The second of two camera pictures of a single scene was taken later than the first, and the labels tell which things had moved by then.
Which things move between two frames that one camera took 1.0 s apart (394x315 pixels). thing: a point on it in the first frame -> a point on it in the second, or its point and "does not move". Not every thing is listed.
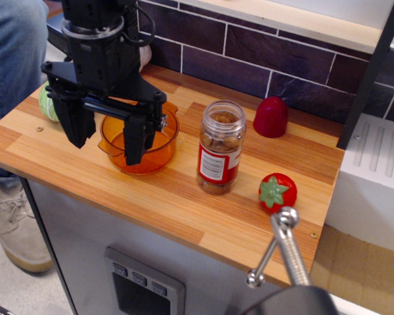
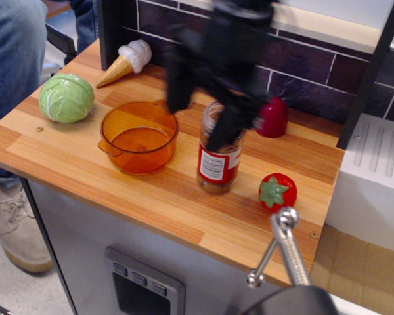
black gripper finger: (77, 123) -> (181, 81)
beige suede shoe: (17, 228) does not move
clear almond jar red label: (221, 137) does not move
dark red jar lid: (270, 117) does not move
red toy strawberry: (277, 190) does not move
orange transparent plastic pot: (111, 141) does not move
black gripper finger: (138, 133) -> (229, 125)
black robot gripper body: (104, 73) -> (224, 56)
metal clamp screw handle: (284, 221) does not move
